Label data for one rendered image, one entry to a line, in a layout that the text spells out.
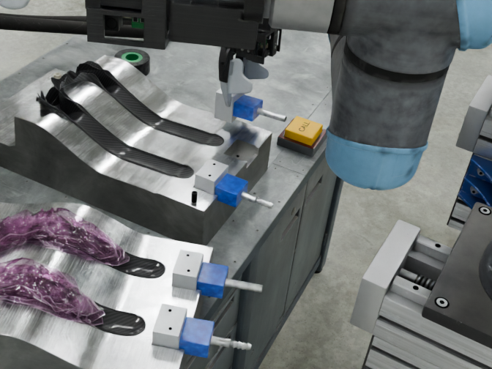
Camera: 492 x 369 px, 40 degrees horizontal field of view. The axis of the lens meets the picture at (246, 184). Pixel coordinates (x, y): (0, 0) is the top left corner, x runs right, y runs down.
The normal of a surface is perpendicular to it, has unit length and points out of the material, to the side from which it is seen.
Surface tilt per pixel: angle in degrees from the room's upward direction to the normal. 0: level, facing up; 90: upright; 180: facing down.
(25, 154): 90
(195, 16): 82
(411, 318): 90
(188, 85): 0
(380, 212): 0
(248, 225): 0
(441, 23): 98
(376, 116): 90
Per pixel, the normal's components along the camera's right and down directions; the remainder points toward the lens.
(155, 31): -0.06, 0.52
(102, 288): 0.49, -0.63
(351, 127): -0.73, 0.39
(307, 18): -0.09, 0.86
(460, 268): 0.08, -0.77
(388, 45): -0.47, 0.53
